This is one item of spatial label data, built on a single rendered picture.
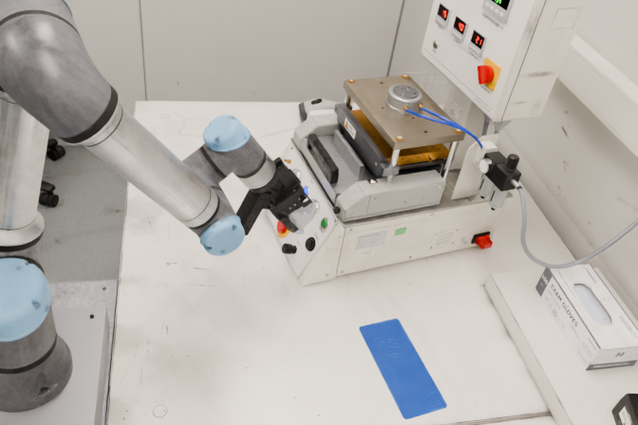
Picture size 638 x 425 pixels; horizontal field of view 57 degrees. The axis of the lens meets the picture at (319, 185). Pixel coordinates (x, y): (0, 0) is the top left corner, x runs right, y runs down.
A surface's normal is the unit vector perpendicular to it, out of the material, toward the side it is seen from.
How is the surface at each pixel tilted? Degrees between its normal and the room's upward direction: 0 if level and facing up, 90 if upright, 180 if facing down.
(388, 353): 0
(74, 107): 75
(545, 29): 90
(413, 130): 0
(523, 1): 90
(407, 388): 0
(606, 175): 90
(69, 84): 60
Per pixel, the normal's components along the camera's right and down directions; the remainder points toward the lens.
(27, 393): 0.46, 0.36
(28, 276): 0.21, -0.68
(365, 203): 0.37, 0.62
